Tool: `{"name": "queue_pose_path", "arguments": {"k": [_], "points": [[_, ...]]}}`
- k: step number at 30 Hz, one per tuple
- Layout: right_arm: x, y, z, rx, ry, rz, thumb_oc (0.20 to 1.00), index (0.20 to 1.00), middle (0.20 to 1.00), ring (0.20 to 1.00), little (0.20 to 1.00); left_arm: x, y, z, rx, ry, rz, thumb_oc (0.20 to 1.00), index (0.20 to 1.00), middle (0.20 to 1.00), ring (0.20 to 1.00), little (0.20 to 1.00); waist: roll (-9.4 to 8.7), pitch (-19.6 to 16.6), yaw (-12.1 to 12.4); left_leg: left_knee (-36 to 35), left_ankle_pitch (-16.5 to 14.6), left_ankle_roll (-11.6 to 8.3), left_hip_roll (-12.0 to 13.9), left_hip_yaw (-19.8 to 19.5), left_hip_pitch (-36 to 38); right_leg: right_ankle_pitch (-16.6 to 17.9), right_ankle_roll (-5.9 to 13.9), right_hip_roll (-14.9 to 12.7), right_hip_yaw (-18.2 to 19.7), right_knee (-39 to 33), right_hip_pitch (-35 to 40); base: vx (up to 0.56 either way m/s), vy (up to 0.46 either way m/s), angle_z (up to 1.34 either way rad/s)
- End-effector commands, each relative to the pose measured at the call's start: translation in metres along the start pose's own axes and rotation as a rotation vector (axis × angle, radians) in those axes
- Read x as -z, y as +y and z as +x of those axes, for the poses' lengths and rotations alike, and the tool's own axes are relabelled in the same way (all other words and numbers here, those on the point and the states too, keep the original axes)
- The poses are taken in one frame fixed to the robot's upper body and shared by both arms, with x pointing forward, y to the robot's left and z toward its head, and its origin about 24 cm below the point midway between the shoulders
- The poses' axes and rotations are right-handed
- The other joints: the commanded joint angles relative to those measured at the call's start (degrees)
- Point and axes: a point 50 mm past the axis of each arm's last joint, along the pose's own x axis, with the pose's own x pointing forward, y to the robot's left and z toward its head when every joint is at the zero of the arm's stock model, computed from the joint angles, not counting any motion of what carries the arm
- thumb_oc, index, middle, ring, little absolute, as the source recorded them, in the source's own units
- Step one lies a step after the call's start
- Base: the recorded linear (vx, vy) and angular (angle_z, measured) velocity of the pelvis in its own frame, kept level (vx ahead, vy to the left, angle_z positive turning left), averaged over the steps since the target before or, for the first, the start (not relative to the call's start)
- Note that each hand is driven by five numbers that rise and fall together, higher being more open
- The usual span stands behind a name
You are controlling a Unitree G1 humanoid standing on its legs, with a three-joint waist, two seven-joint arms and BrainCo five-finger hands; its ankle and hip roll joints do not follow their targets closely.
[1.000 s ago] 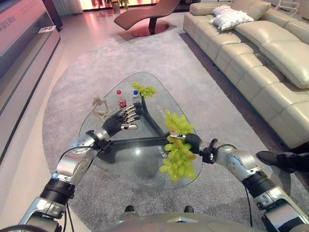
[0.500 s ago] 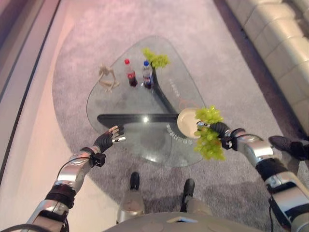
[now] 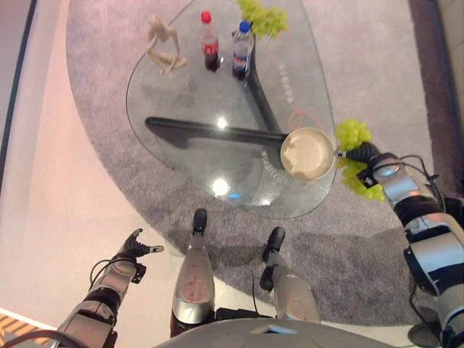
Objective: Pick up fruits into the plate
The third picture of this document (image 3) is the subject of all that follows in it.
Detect black table base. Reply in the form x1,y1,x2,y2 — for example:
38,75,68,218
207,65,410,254
144,36,291,150

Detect green grape bunch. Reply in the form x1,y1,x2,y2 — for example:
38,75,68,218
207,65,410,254
333,118,386,202
236,0,290,40

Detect red cap cola bottle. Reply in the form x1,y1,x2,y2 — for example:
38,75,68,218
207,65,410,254
199,10,222,73

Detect blue cap cola bottle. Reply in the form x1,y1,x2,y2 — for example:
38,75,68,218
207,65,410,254
231,20,255,80

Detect beige round plate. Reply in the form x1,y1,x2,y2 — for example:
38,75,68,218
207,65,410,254
280,126,336,181

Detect glass coffee table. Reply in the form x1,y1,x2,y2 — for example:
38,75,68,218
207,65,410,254
125,0,337,220

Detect grey carpet rug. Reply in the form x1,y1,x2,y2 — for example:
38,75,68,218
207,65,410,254
65,0,449,327

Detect silver robot torso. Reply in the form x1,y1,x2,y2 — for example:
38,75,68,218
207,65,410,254
154,318,402,348

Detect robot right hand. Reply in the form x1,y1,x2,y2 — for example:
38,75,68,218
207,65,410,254
335,141,381,168

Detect beige wooden mannequin figure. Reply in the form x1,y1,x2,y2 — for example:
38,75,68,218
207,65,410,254
146,13,189,78

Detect robot left leg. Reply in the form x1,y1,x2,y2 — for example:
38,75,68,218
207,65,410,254
170,208,216,338

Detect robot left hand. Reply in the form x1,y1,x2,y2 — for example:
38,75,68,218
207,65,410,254
116,228,165,262

